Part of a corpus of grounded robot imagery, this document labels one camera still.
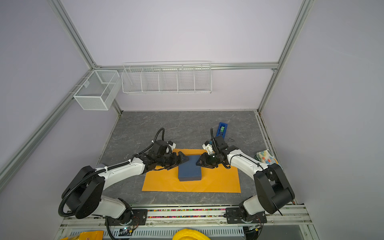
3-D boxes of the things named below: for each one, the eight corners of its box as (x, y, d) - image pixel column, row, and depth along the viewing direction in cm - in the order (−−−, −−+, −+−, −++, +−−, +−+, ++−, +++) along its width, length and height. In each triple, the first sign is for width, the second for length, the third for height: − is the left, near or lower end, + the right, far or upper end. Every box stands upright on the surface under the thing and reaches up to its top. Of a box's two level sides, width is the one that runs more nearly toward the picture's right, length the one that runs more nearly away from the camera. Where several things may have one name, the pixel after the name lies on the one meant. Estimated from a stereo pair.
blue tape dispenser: (215, 138, 107) (216, 132, 101) (218, 128, 113) (219, 122, 107) (225, 140, 106) (226, 134, 100) (227, 130, 112) (228, 123, 106)
